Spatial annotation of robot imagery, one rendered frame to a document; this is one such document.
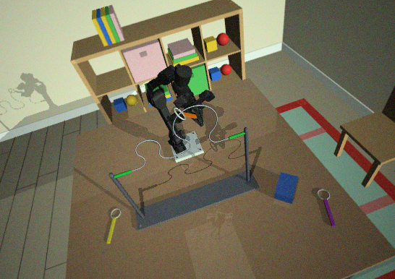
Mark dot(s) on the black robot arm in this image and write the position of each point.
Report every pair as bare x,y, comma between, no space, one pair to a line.
180,76

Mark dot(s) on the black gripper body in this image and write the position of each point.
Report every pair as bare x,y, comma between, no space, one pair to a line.
205,95

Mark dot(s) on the grey loop with purple handle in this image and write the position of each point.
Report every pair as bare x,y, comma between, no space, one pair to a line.
327,207

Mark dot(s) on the blue rectangular block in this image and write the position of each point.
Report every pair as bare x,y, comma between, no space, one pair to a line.
286,187

